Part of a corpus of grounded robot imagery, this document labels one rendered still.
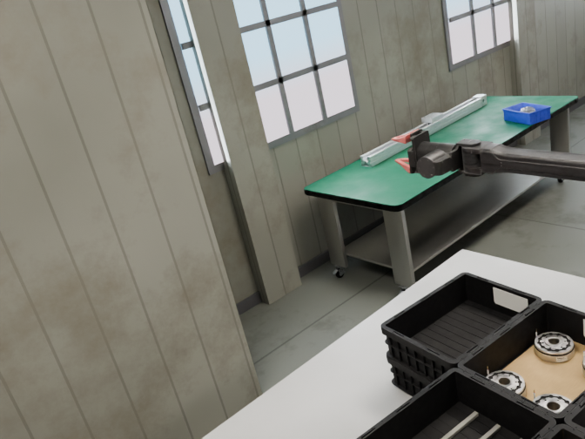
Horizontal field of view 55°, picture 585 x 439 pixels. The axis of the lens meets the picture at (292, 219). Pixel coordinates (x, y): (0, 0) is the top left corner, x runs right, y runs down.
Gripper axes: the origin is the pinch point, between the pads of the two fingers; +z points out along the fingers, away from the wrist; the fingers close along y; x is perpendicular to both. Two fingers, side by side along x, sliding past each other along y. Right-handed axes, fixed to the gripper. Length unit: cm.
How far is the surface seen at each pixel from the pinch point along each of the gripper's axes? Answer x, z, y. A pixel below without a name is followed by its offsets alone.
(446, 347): -2, -10, 63
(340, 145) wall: 160, 196, 71
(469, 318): 14, -8, 63
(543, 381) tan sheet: -1, -40, 62
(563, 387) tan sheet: -1, -45, 62
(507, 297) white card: 21, -17, 56
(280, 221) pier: 84, 186, 97
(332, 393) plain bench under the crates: -29, 18, 75
